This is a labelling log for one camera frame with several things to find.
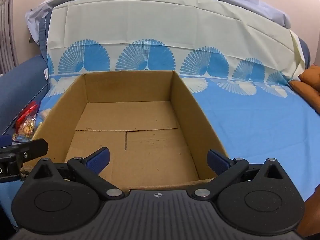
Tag clear bag of crackers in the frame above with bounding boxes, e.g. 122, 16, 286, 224
12, 114, 38, 142

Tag blue denim bag with chain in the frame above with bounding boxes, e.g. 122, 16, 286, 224
0, 15, 53, 140

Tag light blue sheet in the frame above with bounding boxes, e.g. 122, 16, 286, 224
25, 0, 292, 43

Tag blue white fan-print cloth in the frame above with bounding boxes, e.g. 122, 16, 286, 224
0, 0, 320, 205

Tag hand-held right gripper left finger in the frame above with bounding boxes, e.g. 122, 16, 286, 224
32, 147, 125, 201

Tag grey curtain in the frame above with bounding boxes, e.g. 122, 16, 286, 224
0, 0, 20, 74

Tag red snack packet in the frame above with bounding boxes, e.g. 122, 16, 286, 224
15, 102, 38, 127

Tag cardboard box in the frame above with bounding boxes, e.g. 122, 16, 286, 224
21, 70, 228, 190

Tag brown cushion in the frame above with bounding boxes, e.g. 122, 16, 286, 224
289, 65, 320, 115

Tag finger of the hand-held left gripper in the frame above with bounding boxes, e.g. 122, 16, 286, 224
0, 139, 48, 182

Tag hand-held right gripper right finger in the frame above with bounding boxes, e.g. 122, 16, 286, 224
192, 149, 288, 202

